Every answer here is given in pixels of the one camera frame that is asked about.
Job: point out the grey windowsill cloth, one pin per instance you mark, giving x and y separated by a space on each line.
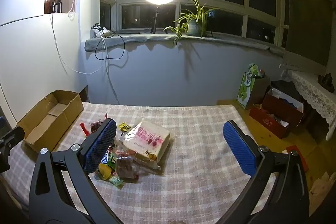
136 38

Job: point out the yellow green candy packet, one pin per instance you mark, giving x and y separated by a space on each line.
105 171

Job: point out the beige plastic bag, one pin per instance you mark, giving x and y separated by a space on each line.
321 190

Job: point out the black tripod stand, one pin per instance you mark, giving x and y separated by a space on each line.
155 22

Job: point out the white power strip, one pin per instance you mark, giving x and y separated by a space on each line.
101 31

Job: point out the red flat box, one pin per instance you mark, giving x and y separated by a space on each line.
298 155

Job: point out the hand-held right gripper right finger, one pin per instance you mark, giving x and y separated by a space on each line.
239 150

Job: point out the sliced bread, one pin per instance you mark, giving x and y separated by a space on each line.
147 140

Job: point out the green carton box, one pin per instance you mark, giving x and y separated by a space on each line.
245 90

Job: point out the chocolate cake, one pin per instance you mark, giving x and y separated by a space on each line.
95 125

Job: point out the dark red dried fruit packet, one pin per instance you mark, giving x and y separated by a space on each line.
126 165

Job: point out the potted spider plant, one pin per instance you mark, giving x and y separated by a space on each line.
194 26

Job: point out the black bottle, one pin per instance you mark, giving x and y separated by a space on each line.
58 6

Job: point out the green striped candy wrapper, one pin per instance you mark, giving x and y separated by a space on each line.
115 182

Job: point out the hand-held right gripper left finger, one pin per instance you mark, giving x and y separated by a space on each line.
101 145

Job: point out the dark figurine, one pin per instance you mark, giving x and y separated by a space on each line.
326 82

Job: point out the red cardboard box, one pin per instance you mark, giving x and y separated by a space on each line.
283 109
267 123

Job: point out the brown cardboard box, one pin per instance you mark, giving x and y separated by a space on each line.
63 119

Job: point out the white lace tablecloth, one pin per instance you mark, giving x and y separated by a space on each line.
312 90

